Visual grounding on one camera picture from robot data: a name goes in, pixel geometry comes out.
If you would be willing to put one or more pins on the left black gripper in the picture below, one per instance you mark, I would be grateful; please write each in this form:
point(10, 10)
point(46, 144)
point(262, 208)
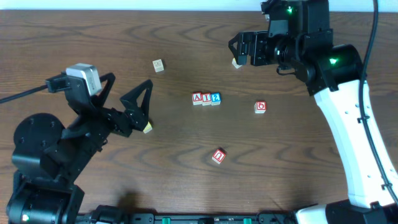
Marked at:
point(109, 115)

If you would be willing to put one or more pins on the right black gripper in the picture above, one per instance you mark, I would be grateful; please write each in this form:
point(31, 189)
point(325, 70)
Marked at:
point(257, 48)

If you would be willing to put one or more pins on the blue number 2 block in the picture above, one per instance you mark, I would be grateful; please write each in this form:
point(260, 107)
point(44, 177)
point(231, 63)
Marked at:
point(215, 99)

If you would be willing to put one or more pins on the red letter I block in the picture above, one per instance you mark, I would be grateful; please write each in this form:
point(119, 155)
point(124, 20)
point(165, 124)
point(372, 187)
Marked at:
point(206, 99)

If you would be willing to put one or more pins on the red letter A block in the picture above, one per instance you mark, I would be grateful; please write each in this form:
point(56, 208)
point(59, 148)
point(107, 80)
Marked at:
point(197, 98)

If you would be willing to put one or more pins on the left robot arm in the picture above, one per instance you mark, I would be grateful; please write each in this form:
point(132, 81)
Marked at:
point(49, 156)

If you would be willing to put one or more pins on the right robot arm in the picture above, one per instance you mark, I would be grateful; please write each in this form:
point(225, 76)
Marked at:
point(332, 75)

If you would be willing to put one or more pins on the yellow block far side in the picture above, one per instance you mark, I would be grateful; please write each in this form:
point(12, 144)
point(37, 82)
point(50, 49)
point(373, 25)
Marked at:
point(234, 63)

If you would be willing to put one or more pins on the yellow block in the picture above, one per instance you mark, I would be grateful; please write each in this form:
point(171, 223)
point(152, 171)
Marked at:
point(148, 128)
point(234, 63)

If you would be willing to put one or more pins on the yellow block near centre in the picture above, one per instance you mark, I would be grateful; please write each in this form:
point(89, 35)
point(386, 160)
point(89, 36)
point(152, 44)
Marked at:
point(148, 128)

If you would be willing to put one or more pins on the white patterned wooden block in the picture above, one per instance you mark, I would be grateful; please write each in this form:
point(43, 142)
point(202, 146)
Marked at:
point(158, 65)

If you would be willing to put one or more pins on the red letter G block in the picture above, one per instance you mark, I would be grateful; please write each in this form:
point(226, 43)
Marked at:
point(260, 107)

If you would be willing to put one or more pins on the red letter U block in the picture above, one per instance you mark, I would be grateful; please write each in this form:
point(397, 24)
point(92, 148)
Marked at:
point(218, 156)

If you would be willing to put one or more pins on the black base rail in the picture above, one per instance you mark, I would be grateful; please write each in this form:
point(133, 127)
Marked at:
point(113, 215)

